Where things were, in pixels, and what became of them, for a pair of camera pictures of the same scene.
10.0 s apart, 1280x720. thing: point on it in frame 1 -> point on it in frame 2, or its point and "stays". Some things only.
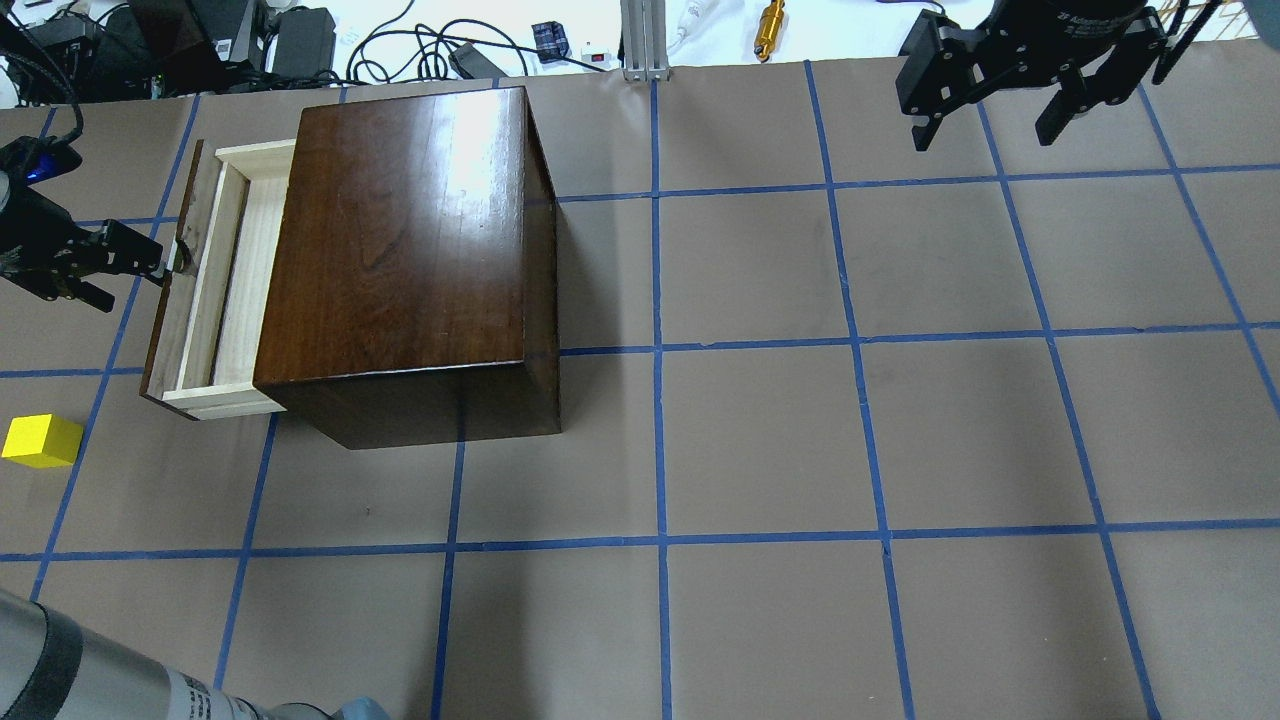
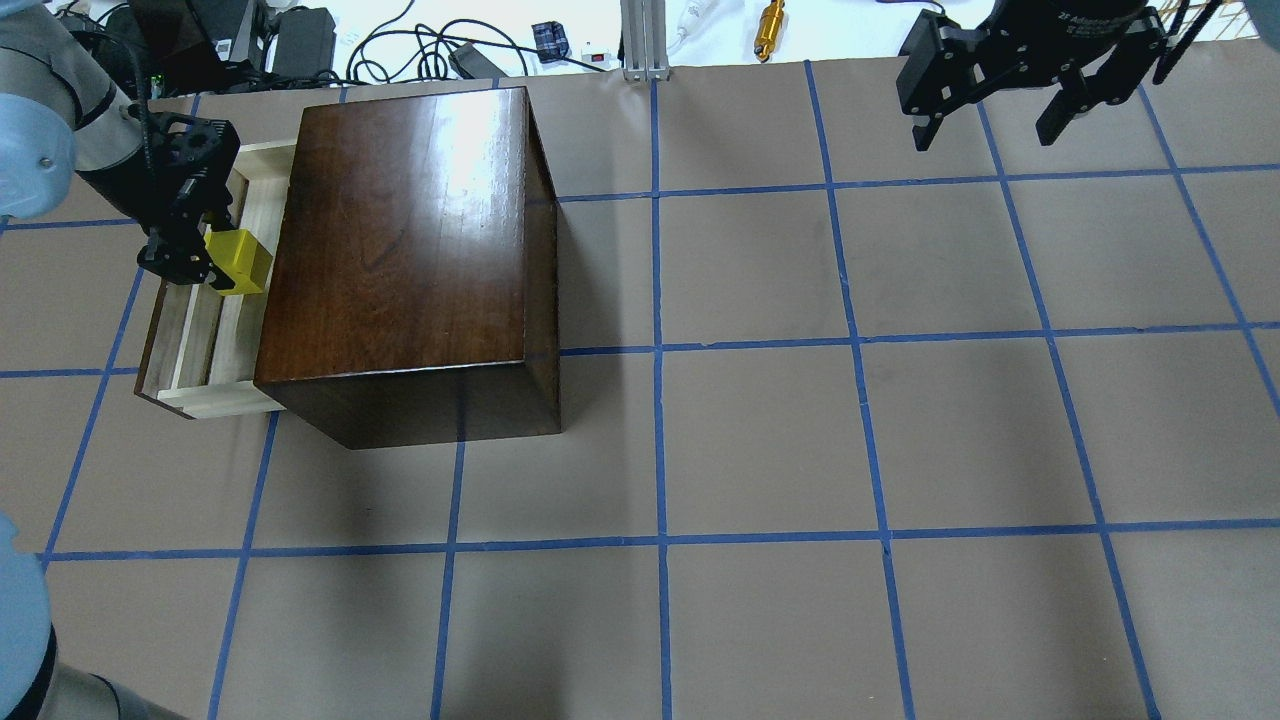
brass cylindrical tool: x=769 y=30 stays
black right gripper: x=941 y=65 stays
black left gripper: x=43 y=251 -> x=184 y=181
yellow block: x=44 y=441 -> x=242 y=257
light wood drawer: x=205 y=353 stays
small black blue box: x=551 y=41 stays
